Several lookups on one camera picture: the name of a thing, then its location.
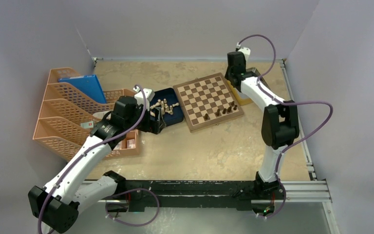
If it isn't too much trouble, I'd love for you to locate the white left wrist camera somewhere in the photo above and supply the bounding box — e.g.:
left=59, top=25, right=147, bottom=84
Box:
left=133, top=87, right=155, bottom=109

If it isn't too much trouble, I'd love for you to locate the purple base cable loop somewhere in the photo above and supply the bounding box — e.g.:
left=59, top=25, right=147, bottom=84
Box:
left=104, top=187, right=161, bottom=227

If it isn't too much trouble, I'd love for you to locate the wooden chess board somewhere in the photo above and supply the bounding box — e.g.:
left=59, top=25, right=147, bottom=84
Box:
left=173, top=73, right=244, bottom=132

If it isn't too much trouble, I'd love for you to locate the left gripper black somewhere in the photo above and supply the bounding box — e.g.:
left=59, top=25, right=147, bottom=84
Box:
left=124, top=102, right=165, bottom=134

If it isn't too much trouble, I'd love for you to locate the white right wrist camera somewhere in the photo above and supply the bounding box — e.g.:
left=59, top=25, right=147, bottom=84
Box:
left=237, top=47, right=251, bottom=61

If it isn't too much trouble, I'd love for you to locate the yellow metal tin tray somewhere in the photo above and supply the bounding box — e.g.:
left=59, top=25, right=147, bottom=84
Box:
left=229, top=68, right=271, bottom=110

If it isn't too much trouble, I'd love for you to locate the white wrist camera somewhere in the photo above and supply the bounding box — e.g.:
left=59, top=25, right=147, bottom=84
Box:
left=133, top=87, right=155, bottom=109
left=237, top=47, right=251, bottom=61

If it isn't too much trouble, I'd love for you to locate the peach file rack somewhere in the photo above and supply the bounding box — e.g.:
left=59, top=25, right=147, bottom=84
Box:
left=32, top=67, right=110, bottom=162

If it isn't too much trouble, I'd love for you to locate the dark blue square tray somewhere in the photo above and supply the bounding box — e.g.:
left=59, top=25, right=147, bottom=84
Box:
left=150, top=88, right=184, bottom=127

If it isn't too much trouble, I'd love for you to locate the peach desk organizer tray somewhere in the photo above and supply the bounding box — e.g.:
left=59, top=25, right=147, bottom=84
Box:
left=104, top=89, right=141, bottom=159

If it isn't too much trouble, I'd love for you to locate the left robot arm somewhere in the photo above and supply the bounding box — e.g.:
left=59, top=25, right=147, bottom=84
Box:
left=28, top=95, right=159, bottom=234

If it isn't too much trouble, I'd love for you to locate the blue folder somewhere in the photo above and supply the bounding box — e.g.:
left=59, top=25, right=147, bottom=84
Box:
left=58, top=74, right=107, bottom=104

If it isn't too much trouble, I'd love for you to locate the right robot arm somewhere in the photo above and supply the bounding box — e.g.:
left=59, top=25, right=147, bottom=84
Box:
left=224, top=50, right=299, bottom=198

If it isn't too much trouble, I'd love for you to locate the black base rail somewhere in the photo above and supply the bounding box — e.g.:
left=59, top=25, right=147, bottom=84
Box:
left=80, top=179, right=333, bottom=214

